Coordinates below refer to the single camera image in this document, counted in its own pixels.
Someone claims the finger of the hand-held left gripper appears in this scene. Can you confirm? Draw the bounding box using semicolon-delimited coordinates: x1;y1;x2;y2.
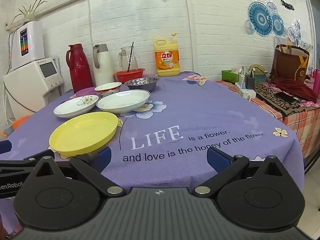
0;149;55;172
0;140;12;155

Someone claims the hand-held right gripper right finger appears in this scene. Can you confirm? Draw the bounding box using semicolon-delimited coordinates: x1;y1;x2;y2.
192;146;288;200

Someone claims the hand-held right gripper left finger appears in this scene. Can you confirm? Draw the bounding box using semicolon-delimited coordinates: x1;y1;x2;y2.
32;146;126;201

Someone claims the yellow plastic plate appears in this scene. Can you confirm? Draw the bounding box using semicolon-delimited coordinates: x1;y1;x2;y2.
49;111;119;157

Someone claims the white oval deep plate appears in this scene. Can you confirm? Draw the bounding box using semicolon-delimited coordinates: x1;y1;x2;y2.
96;89;151;114

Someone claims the white ceramic bowl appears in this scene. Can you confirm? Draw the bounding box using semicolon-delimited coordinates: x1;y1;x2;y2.
94;82;122;98

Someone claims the orange plastic stool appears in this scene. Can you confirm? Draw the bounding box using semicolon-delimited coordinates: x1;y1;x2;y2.
11;115;33;131

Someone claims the purple floral tablecloth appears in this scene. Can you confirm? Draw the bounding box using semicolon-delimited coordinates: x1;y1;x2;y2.
0;71;305;233

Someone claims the white flower print plate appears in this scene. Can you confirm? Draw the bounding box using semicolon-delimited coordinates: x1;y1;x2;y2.
53;94;99;119

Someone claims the white water dispenser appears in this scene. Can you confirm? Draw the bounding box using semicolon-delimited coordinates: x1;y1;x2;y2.
3;57;64;121

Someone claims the purple plastic bowl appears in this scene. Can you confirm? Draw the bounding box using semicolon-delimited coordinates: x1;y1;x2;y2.
75;87;97;98

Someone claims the white power strip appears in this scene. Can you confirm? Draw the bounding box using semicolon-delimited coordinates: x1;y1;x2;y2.
235;81;257;100

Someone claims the brown patterned scarf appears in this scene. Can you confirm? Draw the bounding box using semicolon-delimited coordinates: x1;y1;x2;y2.
253;82;306;117

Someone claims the green box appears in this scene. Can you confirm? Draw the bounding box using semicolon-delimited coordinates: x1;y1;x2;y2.
221;70;247;84

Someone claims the stainless steel bowl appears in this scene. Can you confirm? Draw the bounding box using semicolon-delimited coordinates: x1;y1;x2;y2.
124;77;160;92

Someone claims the black charger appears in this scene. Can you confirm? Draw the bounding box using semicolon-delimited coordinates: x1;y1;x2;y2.
245;75;256;90

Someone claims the red plastic basket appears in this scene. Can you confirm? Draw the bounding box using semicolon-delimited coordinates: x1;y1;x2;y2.
114;68;146;84

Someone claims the white thermos jug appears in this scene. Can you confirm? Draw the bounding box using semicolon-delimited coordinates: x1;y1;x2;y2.
92;43;116;86

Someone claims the red thermos jug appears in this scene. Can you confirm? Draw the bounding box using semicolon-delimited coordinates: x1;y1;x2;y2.
66;43;94;94

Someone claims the teal box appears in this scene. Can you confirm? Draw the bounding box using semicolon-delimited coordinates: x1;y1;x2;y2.
250;73;272;83

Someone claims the black phone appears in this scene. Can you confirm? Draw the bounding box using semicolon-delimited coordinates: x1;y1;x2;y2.
275;91;298;105

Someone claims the orange plaid tablecloth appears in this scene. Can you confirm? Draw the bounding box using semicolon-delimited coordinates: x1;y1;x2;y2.
216;80;320;160

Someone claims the clear glass pitcher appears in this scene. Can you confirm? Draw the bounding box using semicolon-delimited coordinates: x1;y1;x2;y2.
118;46;139;72

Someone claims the white water purifier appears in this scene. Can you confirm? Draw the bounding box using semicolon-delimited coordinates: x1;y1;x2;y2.
10;21;46;71

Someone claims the red knitted cloth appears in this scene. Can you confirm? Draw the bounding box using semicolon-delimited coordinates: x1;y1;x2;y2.
273;77;318;103

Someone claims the black stirring stick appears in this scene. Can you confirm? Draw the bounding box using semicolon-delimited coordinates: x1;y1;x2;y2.
127;41;134;73

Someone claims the yellow detergent bottle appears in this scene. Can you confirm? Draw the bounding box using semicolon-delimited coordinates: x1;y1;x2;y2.
153;33;181;77

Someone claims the brown paper bag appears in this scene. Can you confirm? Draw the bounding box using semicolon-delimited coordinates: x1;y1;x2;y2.
270;44;310;83

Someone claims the pink bottle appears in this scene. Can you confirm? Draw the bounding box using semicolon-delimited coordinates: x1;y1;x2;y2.
312;69;320;96

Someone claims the small pale paper fan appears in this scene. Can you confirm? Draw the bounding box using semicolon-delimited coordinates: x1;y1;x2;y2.
245;20;256;35
287;26;298;41
266;1;279;16

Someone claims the green spider plant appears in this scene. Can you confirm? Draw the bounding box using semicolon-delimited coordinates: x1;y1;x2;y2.
11;0;48;27

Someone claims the medium blue paper fan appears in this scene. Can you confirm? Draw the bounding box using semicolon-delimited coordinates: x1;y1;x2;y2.
271;13;286;37

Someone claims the large blue paper fan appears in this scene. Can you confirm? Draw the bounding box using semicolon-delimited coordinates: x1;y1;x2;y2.
248;1;273;35

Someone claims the black cable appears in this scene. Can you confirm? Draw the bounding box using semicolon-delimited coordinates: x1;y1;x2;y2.
250;67;272;86

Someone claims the black wall sign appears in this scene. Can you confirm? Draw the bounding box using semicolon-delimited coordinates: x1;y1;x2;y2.
280;0;295;11

